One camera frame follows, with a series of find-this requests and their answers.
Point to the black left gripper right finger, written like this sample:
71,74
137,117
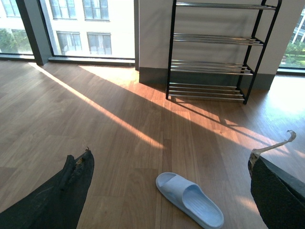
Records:
279,196

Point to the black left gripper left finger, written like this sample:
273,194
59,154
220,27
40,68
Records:
57,203

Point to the light blue slide sandal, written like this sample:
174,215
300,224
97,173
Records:
189,198

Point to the black metal shoe rack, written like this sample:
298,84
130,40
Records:
218,80

